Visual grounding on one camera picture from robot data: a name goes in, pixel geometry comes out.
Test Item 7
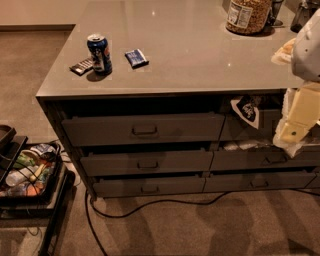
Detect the large nut jar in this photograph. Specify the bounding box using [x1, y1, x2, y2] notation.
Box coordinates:
[226, 0, 271, 35]

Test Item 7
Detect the clear plastic bag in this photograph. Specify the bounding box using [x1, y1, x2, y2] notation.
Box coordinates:
[222, 140, 272, 151]

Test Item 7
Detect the black white chip bag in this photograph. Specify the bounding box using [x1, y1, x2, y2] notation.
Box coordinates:
[231, 95, 261, 129]

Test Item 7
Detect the clear plastic bottle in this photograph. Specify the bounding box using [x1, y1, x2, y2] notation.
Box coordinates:
[5, 166, 38, 187]

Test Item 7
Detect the dark stemmed glass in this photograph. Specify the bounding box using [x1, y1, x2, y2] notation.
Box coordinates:
[267, 0, 283, 27]

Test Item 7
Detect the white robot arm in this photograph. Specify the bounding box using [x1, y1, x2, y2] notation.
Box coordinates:
[271, 10, 320, 158]

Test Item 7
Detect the blue soda can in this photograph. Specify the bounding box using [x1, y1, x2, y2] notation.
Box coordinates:
[87, 34, 112, 75]

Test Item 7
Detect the dark chocolate bar wrapper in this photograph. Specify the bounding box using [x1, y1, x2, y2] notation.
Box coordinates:
[69, 57, 93, 76]

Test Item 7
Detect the black tray of items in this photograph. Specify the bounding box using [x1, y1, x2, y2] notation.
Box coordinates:
[0, 142, 62, 204]

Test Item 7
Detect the blue snack packet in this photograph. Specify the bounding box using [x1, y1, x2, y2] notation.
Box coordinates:
[125, 49, 149, 69]

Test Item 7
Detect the grey drawer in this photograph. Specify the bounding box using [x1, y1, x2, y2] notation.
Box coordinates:
[93, 175, 205, 197]
[211, 148, 320, 171]
[220, 109, 282, 141]
[203, 170, 316, 192]
[80, 149, 213, 176]
[62, 113, 224, 146]

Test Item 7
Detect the dark glass bottle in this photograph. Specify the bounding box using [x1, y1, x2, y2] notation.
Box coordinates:
[290, 0, 320, 34]

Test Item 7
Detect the grey cabinet with countertop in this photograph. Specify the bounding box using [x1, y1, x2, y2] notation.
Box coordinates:
[37, 0, 319, 198]

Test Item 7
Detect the black floor cable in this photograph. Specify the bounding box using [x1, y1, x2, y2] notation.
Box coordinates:
[83, 188, 320, 256]

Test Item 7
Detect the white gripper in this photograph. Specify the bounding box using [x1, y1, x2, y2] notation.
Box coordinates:
[273, 81, 320, 158]

